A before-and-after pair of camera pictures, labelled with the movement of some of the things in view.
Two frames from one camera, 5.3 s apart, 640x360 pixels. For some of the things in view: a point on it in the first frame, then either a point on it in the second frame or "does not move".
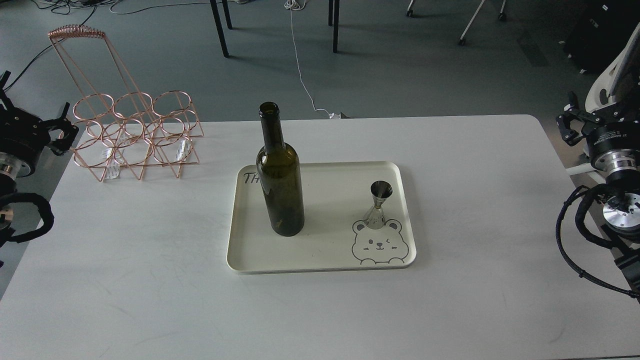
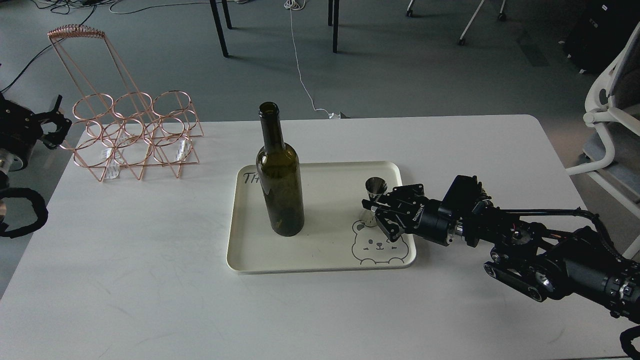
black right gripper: [615, 132] -> [425, 217]
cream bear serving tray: [337, 196] does not move
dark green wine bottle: [280, 169] does not move
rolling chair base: [502, 17] does not move
